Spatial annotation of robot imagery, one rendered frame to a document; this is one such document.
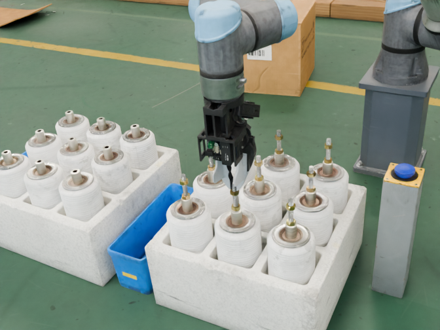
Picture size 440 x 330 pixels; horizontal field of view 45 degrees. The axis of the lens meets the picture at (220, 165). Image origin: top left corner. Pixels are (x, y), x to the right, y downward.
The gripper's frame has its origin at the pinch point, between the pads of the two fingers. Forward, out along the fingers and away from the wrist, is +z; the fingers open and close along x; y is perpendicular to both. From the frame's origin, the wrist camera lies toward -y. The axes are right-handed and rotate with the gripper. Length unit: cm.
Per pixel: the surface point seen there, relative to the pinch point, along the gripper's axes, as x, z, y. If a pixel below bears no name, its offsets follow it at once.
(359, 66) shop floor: 2, 34, -144
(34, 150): -63, 10, -12
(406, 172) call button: 30.9, 1.7, -14.7
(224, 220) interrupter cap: -2.3, 9.4, 1.4
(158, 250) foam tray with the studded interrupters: -16.3, 16.8, 6.5
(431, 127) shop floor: 35, 35, -96
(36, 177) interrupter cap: -53, 10, -1
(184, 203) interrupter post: -11.6, 7.5, 0.7
